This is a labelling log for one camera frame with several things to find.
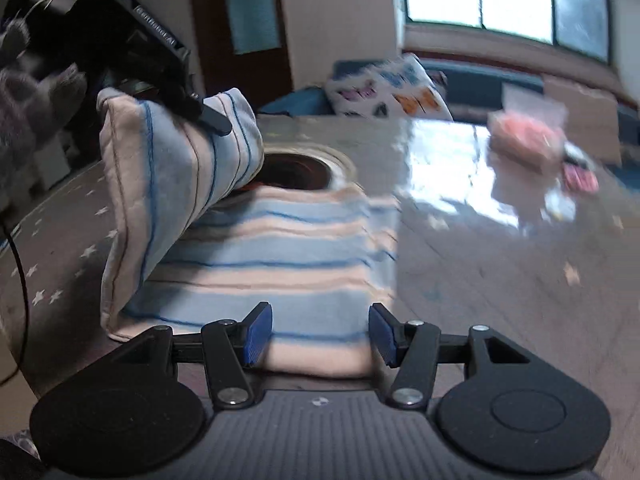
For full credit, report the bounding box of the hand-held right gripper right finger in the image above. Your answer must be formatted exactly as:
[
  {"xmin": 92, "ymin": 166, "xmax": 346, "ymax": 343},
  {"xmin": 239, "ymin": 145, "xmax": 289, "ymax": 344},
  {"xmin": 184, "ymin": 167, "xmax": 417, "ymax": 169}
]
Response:
[{"xmin": 368, "ymin": 303, "xmax": 532, "ymax": 409}]

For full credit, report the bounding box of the small pink packet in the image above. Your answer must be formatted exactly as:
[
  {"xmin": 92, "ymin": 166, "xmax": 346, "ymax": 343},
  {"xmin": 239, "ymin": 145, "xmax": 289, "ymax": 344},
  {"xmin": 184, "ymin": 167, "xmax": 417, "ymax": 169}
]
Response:
[{"xmin": 561, "ymin": 159, "xmax": 600, "ymax": 194}]

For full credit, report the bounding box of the brown door with glass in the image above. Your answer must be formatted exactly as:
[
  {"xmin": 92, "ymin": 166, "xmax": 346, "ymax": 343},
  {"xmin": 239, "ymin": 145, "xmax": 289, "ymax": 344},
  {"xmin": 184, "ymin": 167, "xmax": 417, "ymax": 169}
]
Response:
[{"xmin": 189, "ymin": 0, "xmax": 295, "ymax": 107}]

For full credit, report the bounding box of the blue striped towel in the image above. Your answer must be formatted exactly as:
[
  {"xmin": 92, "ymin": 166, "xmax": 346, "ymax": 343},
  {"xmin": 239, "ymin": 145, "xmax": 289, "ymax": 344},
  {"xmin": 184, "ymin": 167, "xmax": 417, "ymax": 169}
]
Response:
[{"xmin": 96, "ymin": 87, "xmax": 402, "ymax": 379}]

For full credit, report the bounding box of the person's dark clothing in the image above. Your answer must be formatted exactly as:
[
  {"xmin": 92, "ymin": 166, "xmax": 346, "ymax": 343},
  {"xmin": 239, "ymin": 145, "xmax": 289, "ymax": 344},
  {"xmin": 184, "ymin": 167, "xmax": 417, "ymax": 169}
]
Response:
[{"xmin": 0, "ymin": 437, "xmax": 47, "ymax": 480}]

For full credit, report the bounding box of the cardboard box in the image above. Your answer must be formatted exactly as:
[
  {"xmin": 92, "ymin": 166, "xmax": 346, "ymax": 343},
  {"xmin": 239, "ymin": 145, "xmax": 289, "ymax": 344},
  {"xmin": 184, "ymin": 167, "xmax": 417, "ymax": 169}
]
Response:
[{"xmin": 541, "ymin": 76, "xmax": 627, "ymax": 163}]

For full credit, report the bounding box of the pink item in clear bag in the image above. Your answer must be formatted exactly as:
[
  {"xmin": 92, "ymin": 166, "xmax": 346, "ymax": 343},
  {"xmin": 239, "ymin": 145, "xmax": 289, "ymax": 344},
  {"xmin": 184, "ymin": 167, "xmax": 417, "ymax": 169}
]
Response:
[{"xmin": 486, "ymin": 94, "xmax": 572, "ymax": 172}]

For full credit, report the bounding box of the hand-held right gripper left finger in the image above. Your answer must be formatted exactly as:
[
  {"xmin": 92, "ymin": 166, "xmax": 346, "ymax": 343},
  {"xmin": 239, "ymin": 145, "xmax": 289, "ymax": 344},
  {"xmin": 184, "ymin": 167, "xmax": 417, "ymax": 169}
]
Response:
[{"xmin": 106, "ymin": 301, "xmax": 274, "ymax": 410}]

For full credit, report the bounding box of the butterfly print pillow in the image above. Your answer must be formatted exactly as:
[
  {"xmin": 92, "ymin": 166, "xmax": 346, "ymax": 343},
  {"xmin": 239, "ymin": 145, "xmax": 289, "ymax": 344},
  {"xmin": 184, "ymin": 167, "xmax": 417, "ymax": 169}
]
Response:
[{"xmin": 324, "ymin": 52, "xmax": 454, "ymax": 122}]

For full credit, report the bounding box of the blue sofa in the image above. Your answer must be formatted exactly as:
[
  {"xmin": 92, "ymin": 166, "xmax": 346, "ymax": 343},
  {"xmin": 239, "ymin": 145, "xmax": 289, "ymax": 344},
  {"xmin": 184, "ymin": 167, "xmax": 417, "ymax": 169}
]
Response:
[{"xmin": 259, "ymin": 59, "xmax": 640, "ymax": 163}]

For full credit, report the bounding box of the person's left hand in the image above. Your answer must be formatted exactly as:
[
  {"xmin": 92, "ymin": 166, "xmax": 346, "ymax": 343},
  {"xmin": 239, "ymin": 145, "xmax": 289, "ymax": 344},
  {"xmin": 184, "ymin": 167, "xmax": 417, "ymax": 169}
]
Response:
[{"xmin": 0, "ymin": 17, "xmax": 89, "ymax": 213}]

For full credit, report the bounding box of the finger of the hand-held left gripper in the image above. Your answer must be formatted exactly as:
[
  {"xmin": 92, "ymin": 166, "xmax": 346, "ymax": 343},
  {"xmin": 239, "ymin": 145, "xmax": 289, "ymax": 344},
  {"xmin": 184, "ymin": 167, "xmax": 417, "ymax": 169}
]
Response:
[{"xmin": 127, "ymin": 72, "xmax": 232, "ymax": 136}]

